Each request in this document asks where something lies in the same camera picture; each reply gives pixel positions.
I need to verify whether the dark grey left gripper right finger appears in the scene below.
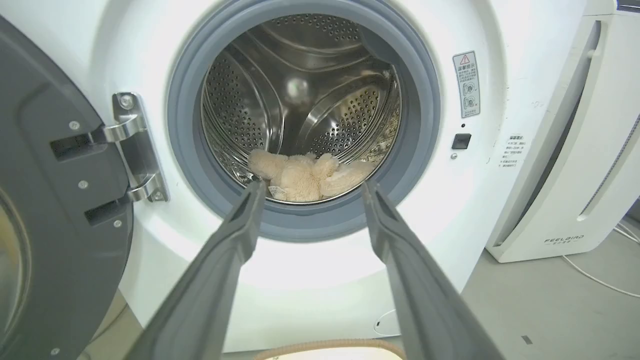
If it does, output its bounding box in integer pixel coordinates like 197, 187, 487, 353
361, 179, 507, 360

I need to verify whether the beige plush teddy toy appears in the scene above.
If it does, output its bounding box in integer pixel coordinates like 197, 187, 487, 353
247, 149, 376, 203

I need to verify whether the stainless steel washer drum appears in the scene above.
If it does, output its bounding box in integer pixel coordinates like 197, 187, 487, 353
201, 13, 402, 205

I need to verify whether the woven laundry basket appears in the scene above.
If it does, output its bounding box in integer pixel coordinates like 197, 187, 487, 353
254, 339, 407, 360

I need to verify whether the grey rubber door gasket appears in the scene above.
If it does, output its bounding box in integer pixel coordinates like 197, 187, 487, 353
166, 0, 442, 243

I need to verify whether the white air purifier appliance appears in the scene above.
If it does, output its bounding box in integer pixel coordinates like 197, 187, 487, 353
485, 0, 640, 264

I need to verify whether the white power cable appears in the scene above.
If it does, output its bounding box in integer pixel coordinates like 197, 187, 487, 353
561, 220, 640, 299

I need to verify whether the grey warning label sticker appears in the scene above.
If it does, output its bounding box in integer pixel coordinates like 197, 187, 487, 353
452, 50, 482, 119

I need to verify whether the white front-load washing machine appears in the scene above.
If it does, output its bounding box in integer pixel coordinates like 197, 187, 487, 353
0, 0, 587, 353

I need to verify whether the dark grey washing machine door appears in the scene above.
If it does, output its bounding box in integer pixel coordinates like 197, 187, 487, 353
0, 15, 135, 360

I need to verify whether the chrome door hinge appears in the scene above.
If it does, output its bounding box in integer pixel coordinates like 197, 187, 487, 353
90, 92, 170, 203

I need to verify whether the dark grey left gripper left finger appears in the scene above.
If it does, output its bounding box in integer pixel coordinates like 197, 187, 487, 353
124, 179, 268, 360

